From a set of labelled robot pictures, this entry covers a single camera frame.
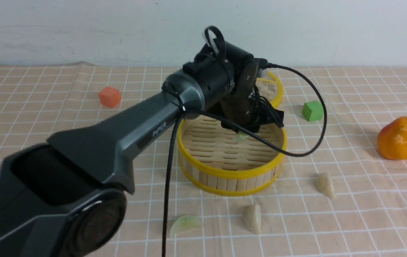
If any orange yellow toy pear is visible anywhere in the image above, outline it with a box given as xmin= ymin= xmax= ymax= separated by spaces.
xmin=377 ymin=116 xmax=407 ymax=160

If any bamboo steamer lid yellow rim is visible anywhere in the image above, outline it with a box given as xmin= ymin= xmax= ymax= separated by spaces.
xmin=256 ymin=71 xmax=284 ymax=108

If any green cube block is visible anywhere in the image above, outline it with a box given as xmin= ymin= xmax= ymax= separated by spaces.
xmin=301 ymin=100 xmax=324 ymax=122

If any black cable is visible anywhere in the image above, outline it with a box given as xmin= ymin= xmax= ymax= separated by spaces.
xmin=161 ymin=25 xmax=328 ymax=257

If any bamboo steamer tray yellow rim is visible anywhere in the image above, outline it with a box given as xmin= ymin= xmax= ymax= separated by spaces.
xmin=177 ymin=116 xmax=285 ymax=197

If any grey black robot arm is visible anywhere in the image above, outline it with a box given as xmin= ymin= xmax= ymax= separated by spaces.
xmin=0 ymin=43 xmax=268 ymax=257

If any beige dumpling front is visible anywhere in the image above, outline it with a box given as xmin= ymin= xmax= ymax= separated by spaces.
xmin=242 ymin=204 xmax=262 ymax=235

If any beige dumpling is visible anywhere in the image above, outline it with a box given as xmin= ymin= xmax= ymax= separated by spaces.
xmin=242 ymin=204 xmax=262 ymax=235
xmin=314 ymin=172 xmax=335 ymax=200

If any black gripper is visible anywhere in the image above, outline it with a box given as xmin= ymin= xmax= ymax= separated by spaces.
xmin=220 ymin=58 xmax=284 ymax=133

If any orange cube block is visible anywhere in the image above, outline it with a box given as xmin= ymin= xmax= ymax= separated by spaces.
xmin=98 ymin=86 xmax=121 ymax=109

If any checked peach tablecloth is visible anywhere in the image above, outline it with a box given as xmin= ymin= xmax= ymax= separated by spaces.
xmin=0 ymin=63 xmax=407 ymax=257

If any green dumpling front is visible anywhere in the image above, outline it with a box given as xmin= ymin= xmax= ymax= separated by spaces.
xmin=169 ymin=215 xmax=203 ymax=237

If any green dumpling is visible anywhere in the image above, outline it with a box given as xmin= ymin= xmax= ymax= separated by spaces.
xmin=169 ymin=215 xmax=203 ymax=237
xmin=233 ymin=131 xmax=250 ymax=142

